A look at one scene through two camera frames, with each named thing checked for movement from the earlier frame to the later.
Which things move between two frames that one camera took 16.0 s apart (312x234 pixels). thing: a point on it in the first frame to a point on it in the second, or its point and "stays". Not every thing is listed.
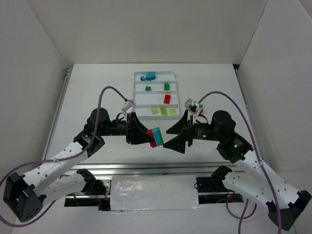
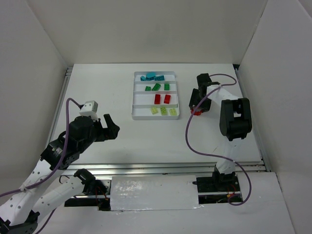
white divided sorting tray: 155,94 stays
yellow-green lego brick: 163,111 stays
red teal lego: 156,134 to 157,99
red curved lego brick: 167,99 stays
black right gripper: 190,133 to 199,103
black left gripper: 130,128 to 103,131
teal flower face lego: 150,76 stays
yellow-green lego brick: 173,111 stays
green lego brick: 166,87 stays
